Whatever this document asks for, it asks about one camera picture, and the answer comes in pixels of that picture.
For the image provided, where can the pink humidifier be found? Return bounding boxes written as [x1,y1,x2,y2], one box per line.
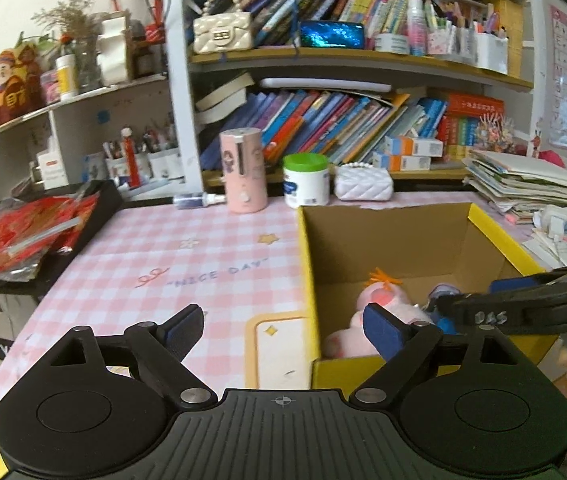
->
[219,129,267,214]

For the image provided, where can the white quilted bag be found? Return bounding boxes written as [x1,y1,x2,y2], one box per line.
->
[334,161,394,201]

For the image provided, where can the black piano keyboard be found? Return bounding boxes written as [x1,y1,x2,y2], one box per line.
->
[0,178,125,291]

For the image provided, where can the white drawer cabinet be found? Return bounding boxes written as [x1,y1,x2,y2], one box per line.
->
[0,290,44,346]

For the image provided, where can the white mat yellow border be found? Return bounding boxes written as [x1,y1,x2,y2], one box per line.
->
[244,310,324,391]

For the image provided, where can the pink pig plush toy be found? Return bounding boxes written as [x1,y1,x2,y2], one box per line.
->
[322,310,379,359]

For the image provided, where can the cream quilted handbag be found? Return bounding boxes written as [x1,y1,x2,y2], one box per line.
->
[193,0,254,55]

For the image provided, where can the white pen cup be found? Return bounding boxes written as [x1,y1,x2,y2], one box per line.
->
[106,156,129,186]
[148,149,184,181]

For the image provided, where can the pink plastic container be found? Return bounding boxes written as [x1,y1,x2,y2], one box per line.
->
[40,70,61,106]

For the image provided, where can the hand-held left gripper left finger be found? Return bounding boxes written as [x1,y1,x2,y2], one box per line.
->
[38,304,216,408]

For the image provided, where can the white bottle yellow label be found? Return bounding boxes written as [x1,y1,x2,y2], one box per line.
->
[56,55,80,101]

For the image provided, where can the pastel striped bottle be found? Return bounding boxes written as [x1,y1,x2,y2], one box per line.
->
[407,0,427,57]

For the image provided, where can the orange printed gift bag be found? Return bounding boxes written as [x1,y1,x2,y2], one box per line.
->
[0,47,44,126]

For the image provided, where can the white pen holder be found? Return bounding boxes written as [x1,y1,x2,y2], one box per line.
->
[476,32,509,73]

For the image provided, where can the red boxed book set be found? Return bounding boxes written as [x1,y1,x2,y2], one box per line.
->
[436,92,505,161]

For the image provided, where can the stack of papers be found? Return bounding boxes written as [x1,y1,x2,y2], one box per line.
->
[463,150,567,218]

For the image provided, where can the wooden bookshelf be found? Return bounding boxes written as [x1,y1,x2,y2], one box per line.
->
[186,0,534,186]

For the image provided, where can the smartphone with lit screen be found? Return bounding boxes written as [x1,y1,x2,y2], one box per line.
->
[299,20,365,51]

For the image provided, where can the pile of red packets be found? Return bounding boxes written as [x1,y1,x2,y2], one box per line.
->
[0,195,99,281]

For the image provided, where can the small spray bottle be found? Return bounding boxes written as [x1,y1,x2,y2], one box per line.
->
[173,192,226,208]

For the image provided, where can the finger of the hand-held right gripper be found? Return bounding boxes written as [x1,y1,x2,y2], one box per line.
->
[489,262,567,293]

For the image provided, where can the pink pen holder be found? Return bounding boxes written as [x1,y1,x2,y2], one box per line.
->
[427,25,457,56]

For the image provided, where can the blue small toy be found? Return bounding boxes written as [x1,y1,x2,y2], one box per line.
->
[436,312,461,336]

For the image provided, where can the colourful ornament bundle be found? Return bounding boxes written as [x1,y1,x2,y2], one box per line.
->
[473,115,517,153]

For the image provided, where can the orange and white carton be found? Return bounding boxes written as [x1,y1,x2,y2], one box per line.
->
[372,152,431,171]
[383,136,444,157]

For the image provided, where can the white upright post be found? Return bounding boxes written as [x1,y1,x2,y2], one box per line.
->
[162,0,204,193]

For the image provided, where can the translucent glue stick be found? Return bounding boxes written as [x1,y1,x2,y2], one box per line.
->
[10,215,86,253]

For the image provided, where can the dried flowers in glass vase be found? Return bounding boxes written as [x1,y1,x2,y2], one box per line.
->
[30,0,104,93]

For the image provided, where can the yellow cardboard box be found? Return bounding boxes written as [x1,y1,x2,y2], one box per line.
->
[296,202,561,391]

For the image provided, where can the white jar green lid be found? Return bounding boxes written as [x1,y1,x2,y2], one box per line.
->
[282,154,331,209]

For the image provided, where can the blue and white carton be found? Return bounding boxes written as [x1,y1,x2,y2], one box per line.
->
[82,155,106,181]

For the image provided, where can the white paper box red label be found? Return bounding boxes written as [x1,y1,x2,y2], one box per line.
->
[37,137,69,188]

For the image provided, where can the white paper model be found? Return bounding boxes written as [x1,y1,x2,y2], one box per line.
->
[97,12,129,86]

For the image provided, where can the pink chick plush toy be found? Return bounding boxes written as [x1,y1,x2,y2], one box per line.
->
[356,267,431,326]

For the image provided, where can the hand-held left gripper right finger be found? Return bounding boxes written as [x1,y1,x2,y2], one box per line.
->
[348,301,539,408]

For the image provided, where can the red hanging ornament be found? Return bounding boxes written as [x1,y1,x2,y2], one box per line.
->
[122,129,139,188]

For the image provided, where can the white shelf unit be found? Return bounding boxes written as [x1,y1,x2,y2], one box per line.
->
[0,77,174,201]

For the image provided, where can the pink checkered tablecloth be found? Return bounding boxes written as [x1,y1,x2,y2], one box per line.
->
[0,191,539,426]

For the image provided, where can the row of leaning books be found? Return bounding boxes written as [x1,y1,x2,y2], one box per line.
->
[198,89,449,171]

